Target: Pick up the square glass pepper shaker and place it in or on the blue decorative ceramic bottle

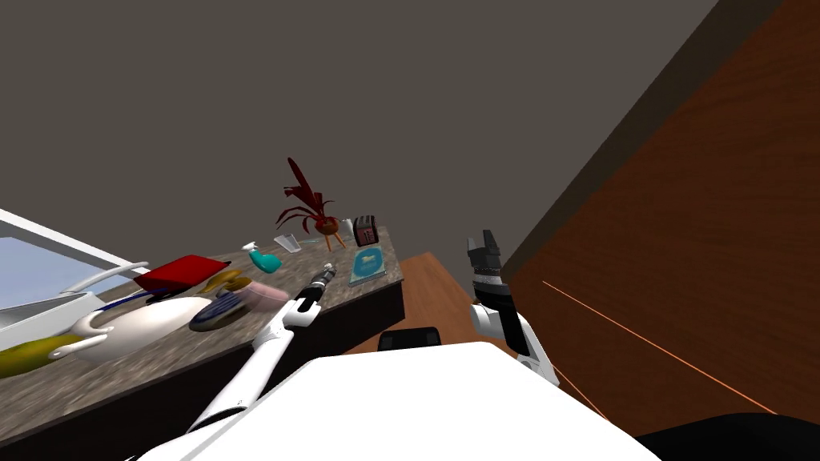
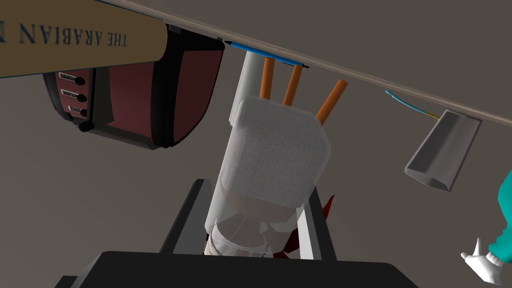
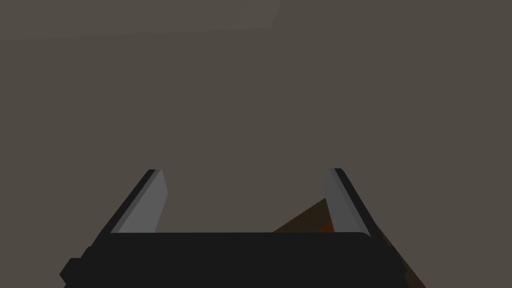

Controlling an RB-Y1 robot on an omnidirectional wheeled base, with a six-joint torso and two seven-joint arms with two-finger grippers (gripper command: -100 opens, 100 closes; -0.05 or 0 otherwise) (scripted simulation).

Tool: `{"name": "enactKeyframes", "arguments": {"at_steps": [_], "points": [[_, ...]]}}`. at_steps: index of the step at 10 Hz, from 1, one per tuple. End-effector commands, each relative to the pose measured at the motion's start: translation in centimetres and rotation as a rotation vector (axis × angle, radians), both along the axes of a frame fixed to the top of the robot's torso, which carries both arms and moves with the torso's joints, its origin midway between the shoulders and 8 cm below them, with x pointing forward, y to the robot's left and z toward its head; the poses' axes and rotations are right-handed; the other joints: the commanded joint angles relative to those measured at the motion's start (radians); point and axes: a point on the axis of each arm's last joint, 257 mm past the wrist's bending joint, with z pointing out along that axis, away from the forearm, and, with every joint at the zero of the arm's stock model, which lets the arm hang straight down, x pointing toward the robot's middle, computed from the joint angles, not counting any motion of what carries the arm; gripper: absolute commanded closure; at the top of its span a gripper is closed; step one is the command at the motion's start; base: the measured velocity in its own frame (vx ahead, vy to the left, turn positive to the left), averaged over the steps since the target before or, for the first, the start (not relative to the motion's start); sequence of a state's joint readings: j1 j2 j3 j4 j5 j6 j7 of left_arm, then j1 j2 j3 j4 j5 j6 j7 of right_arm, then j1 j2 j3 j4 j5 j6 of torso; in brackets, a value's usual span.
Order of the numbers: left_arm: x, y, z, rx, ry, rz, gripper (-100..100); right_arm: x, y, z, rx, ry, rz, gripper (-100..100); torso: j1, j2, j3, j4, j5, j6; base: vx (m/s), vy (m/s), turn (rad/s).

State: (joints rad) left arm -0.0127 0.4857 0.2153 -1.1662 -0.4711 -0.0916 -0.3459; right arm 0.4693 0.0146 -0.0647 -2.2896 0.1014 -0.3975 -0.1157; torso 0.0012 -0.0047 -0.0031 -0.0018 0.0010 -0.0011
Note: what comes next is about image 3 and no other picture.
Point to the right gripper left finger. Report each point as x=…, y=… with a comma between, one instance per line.
x=143, y=206

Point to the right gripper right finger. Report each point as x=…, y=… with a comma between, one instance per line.
x=347, y=206

